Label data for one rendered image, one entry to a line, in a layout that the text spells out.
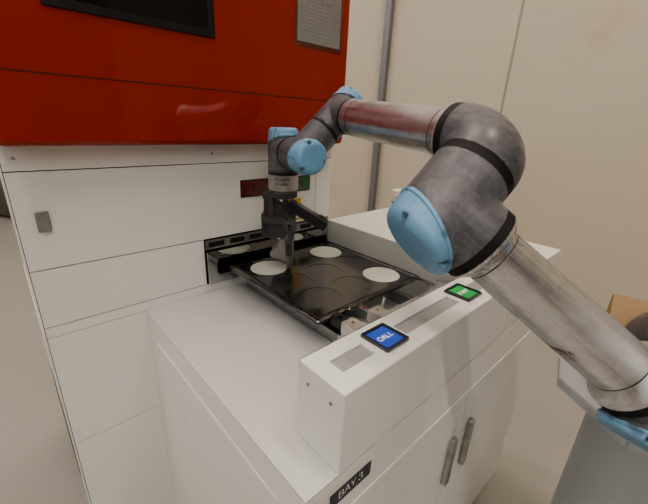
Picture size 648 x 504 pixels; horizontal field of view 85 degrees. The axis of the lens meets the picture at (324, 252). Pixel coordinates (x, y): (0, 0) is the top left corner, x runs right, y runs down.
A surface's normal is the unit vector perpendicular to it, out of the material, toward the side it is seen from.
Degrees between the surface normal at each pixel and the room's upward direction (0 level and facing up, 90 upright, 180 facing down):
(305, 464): 0
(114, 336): 90
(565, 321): 84
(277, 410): 0
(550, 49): 90
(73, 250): 90
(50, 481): 0
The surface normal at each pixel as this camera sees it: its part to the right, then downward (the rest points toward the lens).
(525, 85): -0.55, 0.26
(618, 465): -0.79, 0.18
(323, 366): 0.04, -0.94
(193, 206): 0.67, 0.29
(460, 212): 0.07, 0.00
